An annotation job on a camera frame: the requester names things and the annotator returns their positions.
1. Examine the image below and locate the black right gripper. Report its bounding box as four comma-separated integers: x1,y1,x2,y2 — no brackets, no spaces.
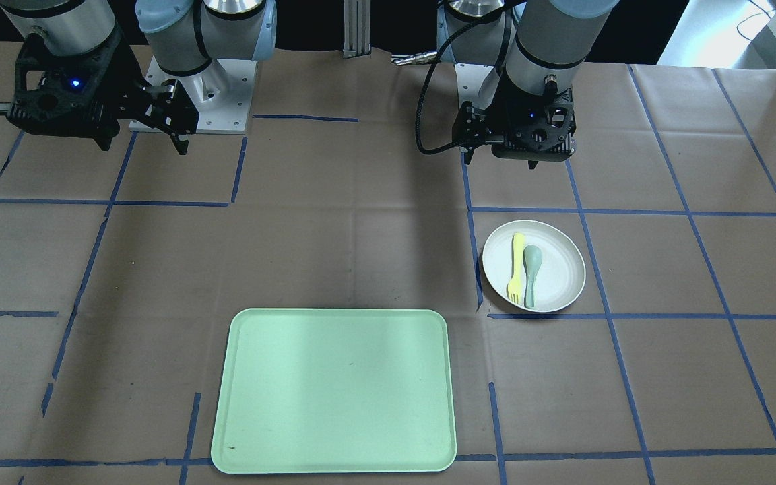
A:
6,27,199,156

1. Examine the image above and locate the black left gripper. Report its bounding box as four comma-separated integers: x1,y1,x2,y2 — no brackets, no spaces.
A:
453,75,577,170

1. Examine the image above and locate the yellow plastic fork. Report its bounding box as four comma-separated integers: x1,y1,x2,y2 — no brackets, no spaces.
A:
506,232,525,306

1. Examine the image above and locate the white round plate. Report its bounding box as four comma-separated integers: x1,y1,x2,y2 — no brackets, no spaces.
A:
482,219,586,313

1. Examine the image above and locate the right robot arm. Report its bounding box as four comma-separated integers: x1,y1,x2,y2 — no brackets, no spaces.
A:
0,1,276,155

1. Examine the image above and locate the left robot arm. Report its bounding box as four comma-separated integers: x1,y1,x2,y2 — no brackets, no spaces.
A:
433,1,616,168

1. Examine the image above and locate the teal plastic spoon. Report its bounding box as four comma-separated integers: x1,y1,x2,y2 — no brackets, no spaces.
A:
523,245,543,309

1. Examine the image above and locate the light green plastic tray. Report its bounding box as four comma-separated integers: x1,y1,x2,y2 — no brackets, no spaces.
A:
210,308,457,475

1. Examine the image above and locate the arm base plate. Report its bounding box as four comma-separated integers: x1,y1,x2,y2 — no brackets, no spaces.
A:
145,52,259,135
455,63,500,111

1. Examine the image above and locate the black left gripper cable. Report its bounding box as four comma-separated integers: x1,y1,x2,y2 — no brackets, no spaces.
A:
416,30,496,156

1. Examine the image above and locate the aluminium frame post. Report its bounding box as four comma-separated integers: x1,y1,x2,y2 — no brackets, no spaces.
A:
342,0,373,59

